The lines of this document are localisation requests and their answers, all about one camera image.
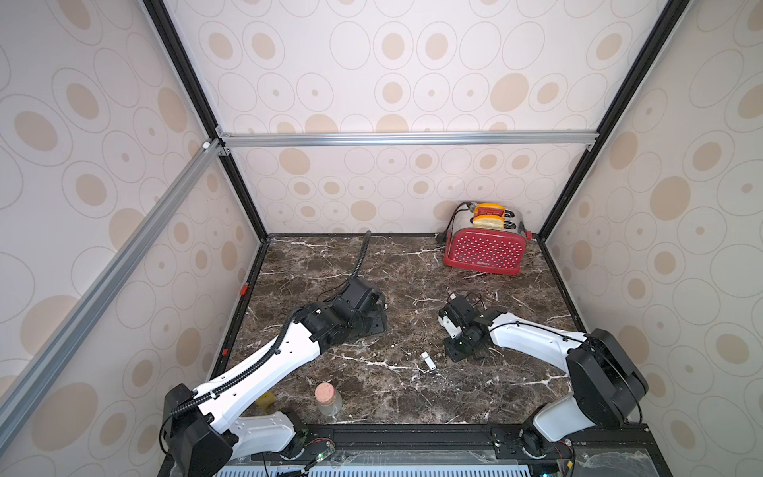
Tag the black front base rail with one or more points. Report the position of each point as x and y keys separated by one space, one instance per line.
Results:
x=454 y=450

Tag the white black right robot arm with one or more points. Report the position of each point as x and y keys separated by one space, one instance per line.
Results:
x=606 y=386

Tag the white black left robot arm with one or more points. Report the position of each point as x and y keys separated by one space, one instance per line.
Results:
x=205 y=428

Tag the white usb drive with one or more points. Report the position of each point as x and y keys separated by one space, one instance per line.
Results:
x=428 y=361

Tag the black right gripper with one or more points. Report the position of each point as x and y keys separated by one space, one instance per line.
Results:
x=456 y=344

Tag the red polka dot toaster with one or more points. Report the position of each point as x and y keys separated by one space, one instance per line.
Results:
x=485 y=237

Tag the horizontal aluminium frame bar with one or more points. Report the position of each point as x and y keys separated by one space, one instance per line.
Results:
x=427 y=138

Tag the diagonal aluminium frame bar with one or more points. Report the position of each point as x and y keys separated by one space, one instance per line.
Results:
x=58 y=351

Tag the cork stoppered glass jar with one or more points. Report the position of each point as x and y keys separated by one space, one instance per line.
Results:
x=328 y=399

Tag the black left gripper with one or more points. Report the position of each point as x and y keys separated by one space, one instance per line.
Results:
x=380 y=316

